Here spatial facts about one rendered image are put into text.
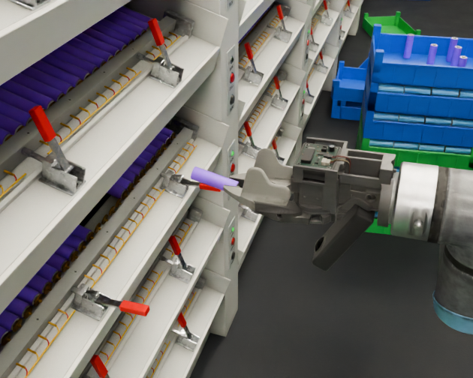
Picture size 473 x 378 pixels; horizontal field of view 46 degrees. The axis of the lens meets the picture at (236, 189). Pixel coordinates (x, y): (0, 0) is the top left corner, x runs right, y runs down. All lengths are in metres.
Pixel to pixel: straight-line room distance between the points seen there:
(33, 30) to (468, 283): 0.54
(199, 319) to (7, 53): 0.84
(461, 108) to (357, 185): 0.85
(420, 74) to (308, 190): 0.82
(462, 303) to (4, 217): 0.53
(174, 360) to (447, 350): 0.66
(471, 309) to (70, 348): 0.48
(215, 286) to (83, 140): 0.67
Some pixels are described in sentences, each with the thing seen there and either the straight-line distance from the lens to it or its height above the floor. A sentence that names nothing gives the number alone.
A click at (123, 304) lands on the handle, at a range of 0.71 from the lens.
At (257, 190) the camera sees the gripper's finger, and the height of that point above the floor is 0.67.
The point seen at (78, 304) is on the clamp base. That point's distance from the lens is 0.74.
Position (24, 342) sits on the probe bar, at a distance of 0.69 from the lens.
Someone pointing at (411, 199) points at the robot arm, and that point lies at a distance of 0.65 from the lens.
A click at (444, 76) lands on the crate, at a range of 1.46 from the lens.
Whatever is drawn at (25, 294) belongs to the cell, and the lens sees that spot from 0.73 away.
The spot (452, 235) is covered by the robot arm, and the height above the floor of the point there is 0.67.
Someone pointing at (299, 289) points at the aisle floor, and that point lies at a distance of 1.51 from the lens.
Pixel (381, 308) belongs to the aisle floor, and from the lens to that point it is 1.50.
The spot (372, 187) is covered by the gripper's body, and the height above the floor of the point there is 0.70.
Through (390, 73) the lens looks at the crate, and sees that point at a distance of 1.44.
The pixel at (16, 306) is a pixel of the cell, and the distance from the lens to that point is 0.72.
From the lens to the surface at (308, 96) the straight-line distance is 2.03.
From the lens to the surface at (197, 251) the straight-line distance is 1.09.
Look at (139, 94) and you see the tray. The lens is 0.77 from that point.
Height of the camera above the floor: 1.08
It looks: 36 degrees down
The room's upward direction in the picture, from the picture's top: straight up
